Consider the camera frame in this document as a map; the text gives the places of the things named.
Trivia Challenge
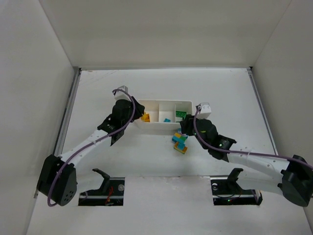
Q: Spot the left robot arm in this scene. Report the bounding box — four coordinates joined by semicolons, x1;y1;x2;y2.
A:
37;97;145;207

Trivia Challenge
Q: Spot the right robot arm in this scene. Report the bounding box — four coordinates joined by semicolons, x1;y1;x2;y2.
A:
179;115;313;207

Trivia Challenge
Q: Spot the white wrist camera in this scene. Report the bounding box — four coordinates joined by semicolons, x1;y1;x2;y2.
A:
113;85;129;101
197;102;212;119

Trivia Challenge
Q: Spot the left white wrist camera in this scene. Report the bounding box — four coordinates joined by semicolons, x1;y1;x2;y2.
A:
113;85;129;101

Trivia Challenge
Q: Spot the green lego plate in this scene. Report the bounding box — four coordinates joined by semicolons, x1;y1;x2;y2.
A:
176;111;187;118

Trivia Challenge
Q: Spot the yellow lego brick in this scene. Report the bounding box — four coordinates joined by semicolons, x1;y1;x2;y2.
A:
141;113;150;122

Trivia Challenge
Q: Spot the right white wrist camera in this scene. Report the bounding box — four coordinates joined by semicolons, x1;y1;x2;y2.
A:
197;102;212;119

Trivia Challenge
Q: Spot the white three-compartment tray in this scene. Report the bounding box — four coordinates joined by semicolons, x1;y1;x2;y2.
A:
135;99;193;131

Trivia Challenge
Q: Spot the multicolor lego cluster with frog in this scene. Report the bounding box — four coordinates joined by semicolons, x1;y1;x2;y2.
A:
172;129;188;154

